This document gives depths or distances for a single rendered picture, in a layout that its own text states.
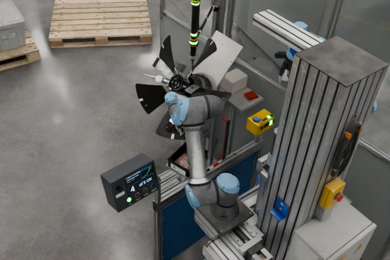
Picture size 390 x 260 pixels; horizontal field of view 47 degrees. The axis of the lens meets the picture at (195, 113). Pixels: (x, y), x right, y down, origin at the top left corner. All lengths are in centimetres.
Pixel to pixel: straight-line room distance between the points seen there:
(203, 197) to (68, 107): 274
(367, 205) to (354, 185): 15
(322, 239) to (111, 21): 426
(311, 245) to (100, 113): 294
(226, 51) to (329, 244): 149
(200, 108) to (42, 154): 240
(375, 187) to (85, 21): 399
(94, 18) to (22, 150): 221
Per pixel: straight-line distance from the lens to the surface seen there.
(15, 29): 532
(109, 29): 564
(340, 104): 168
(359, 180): 322
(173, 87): 287
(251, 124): 288
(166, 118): 287
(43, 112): 468
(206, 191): 219
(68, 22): 583
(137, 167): 229
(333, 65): 172
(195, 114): 209
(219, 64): 307
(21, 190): 401
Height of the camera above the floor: 294
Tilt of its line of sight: 41 degrees down
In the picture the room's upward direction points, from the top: 3 degrees clockwise
